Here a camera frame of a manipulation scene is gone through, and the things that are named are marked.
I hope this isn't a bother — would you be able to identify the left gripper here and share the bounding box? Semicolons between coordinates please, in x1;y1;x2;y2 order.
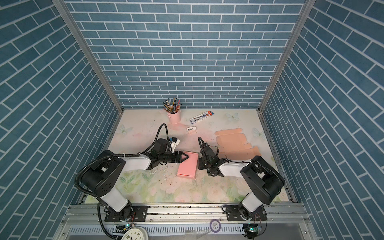
158;150;190;163

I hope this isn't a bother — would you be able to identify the pink paper box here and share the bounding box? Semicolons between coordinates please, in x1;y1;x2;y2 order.
177;152;199;179

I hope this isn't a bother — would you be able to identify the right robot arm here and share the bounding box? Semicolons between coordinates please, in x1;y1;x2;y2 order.
199;142;285;220

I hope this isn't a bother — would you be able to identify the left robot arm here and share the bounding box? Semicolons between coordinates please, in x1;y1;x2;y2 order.
75;139;189;215

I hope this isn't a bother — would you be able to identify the peach paper box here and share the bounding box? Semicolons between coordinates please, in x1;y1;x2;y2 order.
215;128;262;161

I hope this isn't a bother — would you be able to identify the blue white pen box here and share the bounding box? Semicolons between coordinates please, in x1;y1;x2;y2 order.
190;111;214;125

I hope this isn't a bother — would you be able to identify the pink pencil bucket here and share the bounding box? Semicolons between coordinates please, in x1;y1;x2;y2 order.
167;110;181;124

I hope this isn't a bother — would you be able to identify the coloured pencils bundle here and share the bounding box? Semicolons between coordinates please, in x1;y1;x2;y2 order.
163;98;182;114

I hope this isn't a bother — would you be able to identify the white round clock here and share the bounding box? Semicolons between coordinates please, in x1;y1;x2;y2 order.
122;227;149;240

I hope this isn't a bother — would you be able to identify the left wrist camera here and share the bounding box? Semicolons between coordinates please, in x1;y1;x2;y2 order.
169;137;181;153

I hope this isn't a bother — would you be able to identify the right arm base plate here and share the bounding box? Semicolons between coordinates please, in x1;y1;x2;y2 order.
221;204;268;222

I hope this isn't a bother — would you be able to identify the metal base rail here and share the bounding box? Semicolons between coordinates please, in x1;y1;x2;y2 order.
53;202;317;240

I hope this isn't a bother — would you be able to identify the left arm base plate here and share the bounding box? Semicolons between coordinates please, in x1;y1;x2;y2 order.
104;206;149;223

